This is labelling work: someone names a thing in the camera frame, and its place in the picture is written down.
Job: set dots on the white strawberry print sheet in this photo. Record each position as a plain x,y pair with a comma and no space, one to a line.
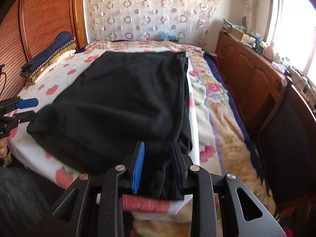
25,148

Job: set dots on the blue toy on bed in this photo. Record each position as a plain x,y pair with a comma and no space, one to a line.
164,36

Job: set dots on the black t-shirt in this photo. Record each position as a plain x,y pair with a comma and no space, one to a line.
119,100

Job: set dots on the cardboard box on cabinet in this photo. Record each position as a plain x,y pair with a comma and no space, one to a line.
242,37

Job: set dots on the circle pattern sheer curtain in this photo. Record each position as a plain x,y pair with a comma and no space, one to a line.
184,20

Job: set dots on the floral bed blanket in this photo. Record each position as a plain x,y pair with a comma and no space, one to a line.
220,141

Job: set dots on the wooden sideboard cabinet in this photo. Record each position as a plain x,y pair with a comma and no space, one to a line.
256,87

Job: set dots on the wooden slatted wardrobe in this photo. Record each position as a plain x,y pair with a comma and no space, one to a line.
29,26

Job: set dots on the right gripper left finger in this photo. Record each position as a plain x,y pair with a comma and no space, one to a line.
134,163

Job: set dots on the navy folded blanket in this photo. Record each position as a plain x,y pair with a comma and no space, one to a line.
60,42

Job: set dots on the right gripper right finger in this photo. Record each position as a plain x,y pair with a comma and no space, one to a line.
180,164

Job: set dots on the person's left hand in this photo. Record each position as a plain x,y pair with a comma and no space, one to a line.
3,147

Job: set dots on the dark wooden chair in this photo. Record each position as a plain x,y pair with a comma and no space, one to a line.
287,148

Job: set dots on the bright window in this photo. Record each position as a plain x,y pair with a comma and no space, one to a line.
294,35

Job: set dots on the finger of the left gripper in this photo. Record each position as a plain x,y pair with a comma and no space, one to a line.
18,118
23,103

